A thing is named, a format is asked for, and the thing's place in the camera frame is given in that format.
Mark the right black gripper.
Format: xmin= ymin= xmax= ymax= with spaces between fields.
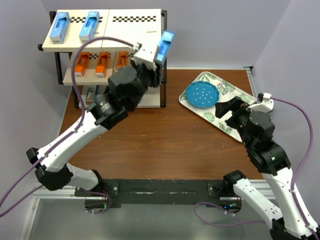
xmin=214 ymin=95 xmax=253 ymax=149

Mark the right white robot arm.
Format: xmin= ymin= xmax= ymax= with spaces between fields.
xmin=215 ymin=97 xmax=320 ymax=240

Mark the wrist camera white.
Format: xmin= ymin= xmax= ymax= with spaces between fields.
xmin=248 ymin=92 xmax=274 ymax=113
xmin=132 ymin=42 xmax=158 ymax=71

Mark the blue dotted plate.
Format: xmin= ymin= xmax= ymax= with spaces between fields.
xmin=185 ymin=81 xmax=220 ymax=109

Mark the blue toothpaste box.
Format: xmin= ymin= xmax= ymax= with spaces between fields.
xmin=49 ymin=11 xmax=70 ymax=44
xmin=79 ymin=11 xmax=100 ymax=43
xmin=155 ymin=30 xmax=176 ymax=65

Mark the aluminium frame rail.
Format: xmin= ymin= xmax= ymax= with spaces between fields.
xmin=21 ymin=179 xmax=277 ymax=240

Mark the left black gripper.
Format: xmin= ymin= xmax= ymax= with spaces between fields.
xmin=128 ymin=52 xmax=163 ymax=109

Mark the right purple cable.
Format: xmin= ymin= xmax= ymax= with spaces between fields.
xmin=194 ymin=97 xmax=320 ymax=240

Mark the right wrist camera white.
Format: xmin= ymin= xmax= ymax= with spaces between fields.
xmin=248 ymin=92 xmax=274 ymax=113

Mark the purple cable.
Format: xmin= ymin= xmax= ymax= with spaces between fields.
xmin=0 ymin=36 xmax=141 ymax=218
xmin=194 ymin=97 xmax=320 ymax=240

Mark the floral rectangular serving tray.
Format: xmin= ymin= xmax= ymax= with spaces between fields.
xmin=179 ymin=71 xmax=256 ymax=142

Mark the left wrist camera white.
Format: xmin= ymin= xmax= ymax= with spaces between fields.
xmin=132 ymin=42 xmax=158 ymax=71

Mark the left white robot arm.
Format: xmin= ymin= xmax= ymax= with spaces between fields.
xmin=26 ymin=60 xmax=164 ymax=196

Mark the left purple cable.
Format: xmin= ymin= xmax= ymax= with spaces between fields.
xmin=0 ymin=36 xmax=141 ymax=218

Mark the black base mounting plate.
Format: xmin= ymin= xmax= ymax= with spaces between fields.
xmin=74 ymin=178 xmax=252 ymax=210

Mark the beige three-tier shelf rack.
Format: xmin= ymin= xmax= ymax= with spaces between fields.
xmin=39 ymin=9 xmax=167 ymax=109

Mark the orange toothpaste box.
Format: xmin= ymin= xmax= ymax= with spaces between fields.
xmin=74 ymin=52 xmax=91 ymax=77
xmin=116 ymin=51 xmax=128 ymax=69
xmin=95 ymin=51 xmax=110 ymax=78

